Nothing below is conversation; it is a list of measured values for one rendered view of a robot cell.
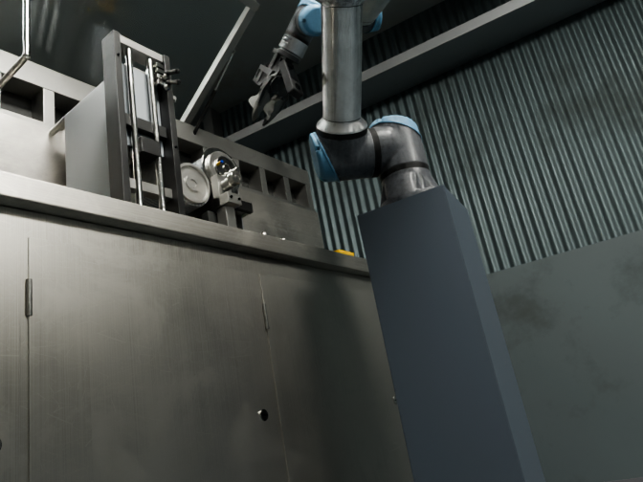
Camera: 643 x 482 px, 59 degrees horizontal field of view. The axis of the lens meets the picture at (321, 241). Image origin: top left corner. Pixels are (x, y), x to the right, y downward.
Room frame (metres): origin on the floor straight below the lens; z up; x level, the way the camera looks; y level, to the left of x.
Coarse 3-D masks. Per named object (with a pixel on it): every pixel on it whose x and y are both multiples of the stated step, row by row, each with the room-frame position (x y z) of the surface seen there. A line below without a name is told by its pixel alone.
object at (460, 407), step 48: (432, 192) 1.08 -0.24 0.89; (384, 240) 1.13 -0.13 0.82; (432, 240) 1.09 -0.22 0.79; (384, 288) 1.14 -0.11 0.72; (432, 288) 1.10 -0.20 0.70; (480, 288) 1.15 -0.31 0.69; (384, 336) 1.15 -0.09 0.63; (432, 336) 1.11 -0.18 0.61; (480, 336) 1.07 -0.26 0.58; (432, 384) 1.12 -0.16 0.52; (480, 384) 1.08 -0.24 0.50; (432, 432) 1.13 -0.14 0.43; (480, 432) 1.09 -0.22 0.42; (528, 432) 1.22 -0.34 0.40; (432, 480) 1.14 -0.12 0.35; (480, 480) 1.10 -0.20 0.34; (528, 480) 1.10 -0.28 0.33
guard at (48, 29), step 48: (0, 0) 1.19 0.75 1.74; (48, 0) 1.25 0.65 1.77; (96, 0) 1.32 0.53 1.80; (144, 0) 1.39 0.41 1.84; (192, 0) 1.47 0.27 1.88; (0, 48) 1.30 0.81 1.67; (48, 48) 1.36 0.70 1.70; (96, 48) 1.44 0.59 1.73; (192, 48) 1.61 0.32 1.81; (192, 96) 1.76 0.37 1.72
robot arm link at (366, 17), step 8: (368, 0) 1.06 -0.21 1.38; (376, 0) 1.04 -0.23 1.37; (384, 0) 1.04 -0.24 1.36; (368, 8) 1.09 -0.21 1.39; (376, 8) 1.08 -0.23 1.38; (384, 8) 1.11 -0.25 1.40; (368, 16) 1.13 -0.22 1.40; (376, 16) 1.15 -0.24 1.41; (368, 24) 1.19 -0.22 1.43; (376, 24) 1.22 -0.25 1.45; (368, 32) 1.24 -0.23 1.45
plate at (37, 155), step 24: (0, 120) 1.28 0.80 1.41; (24, 120) 1.33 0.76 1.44; (0, 144) 1.28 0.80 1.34; (24, 144) 1.33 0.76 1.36; (48, 144) 1.39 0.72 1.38; (0, 168) 1.28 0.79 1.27; (24, 168) 1.33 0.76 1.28; (48, 168) 1.39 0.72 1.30; (240, 192) 2.01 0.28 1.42; (264, 216) 2.10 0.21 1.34; (288, 216) 2.23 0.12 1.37; (312, 216) 2.37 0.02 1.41; (312, 240) 2.34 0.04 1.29
